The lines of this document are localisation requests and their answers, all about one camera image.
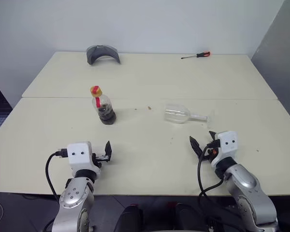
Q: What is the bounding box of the grey baseball cap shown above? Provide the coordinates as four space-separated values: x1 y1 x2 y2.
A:
86 44 122 66

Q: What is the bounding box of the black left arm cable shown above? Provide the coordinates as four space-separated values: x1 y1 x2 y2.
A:
45 147 69 202

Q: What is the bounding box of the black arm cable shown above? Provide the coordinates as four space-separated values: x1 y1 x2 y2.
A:
45 147 69 202
197 145 226 232

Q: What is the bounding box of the clear plastic wine glass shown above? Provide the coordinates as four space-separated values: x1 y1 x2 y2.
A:
163 103 216 129

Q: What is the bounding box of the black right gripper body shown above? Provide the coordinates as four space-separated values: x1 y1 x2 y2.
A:
200 139 221 164

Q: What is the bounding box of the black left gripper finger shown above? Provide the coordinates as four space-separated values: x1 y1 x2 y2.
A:
104 140 113 158

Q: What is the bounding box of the orange black handled screwdriver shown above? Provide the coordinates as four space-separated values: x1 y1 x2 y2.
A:
180 50 212 60

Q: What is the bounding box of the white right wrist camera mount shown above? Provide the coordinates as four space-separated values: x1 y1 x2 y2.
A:
210 130 239 168

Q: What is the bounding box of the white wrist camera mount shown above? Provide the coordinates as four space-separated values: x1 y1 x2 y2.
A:
67 142 101 175
210 130 239 168

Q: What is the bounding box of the dark rounded shape red top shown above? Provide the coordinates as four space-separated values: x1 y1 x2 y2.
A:
167 201 205 232
116 203 144 232

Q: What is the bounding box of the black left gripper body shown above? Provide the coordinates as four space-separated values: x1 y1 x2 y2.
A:
91 152 111 169

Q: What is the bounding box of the yellow bottle cap red tape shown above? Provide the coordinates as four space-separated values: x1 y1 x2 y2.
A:
88 85 103 98

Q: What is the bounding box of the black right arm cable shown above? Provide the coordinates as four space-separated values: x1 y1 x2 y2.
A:
197 145 226 232

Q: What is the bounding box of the small dark liquid bottle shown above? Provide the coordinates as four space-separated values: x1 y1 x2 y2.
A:
91 94 117 126

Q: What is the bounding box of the grey partition panel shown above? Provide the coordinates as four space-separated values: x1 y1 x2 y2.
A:
246 0 290 127

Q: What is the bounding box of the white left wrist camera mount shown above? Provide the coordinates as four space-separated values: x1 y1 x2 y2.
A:
67 142 101 175

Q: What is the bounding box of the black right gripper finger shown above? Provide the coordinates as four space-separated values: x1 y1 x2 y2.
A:
189 135 204 158
208 130 220 144

